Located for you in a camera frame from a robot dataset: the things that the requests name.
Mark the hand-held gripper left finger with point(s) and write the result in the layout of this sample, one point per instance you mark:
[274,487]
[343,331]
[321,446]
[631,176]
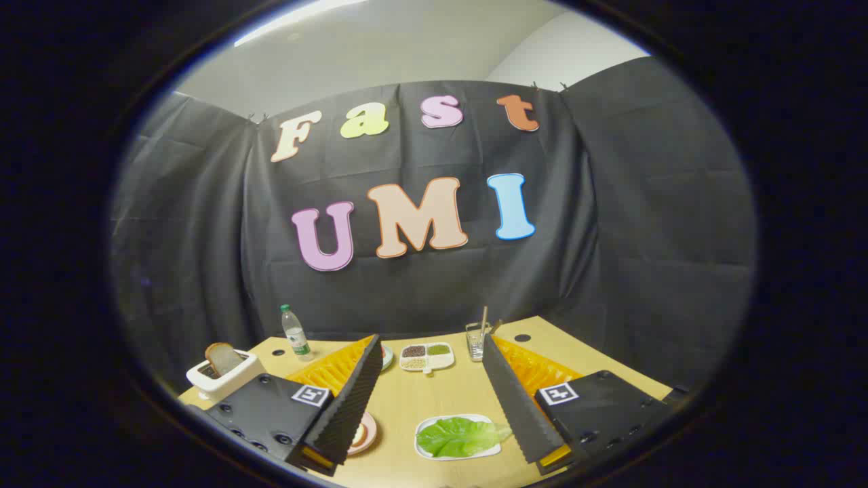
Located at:
[352,400]

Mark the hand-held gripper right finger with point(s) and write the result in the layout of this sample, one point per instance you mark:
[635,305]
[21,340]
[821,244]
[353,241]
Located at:
[515,407]

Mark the green lettuce leaf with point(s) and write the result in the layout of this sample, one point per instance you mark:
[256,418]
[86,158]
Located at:
[461,437]

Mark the white bread slice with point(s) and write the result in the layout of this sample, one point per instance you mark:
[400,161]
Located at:
[362,444]
[224,358]

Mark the round pink plate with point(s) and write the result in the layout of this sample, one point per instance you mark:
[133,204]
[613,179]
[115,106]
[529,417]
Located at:
[371,434]

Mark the round light blue plate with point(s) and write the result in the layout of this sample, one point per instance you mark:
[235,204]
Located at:
[388,359]

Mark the pile of yellow beans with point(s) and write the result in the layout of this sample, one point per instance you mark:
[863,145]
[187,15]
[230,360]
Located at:
[413,363]

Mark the clear glass cup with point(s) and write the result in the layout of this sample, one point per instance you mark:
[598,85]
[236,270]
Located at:
[476,347]

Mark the white rectangular plate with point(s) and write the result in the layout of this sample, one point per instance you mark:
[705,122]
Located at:
[427,423]

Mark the pile of dark beans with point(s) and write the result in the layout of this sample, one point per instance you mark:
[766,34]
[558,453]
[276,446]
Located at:
[413,351]

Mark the clear plastic water bottle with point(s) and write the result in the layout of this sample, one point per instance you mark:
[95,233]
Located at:
[296,339]

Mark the white divided dish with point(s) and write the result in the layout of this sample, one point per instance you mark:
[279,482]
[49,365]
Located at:
[442,363]

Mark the wooden stick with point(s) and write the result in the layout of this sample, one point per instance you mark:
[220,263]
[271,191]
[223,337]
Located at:
[483,322]

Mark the pile of green beans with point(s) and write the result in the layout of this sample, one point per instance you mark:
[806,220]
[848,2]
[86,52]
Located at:
[439,350]

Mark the white toaster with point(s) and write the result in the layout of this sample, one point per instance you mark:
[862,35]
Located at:
[224,388]

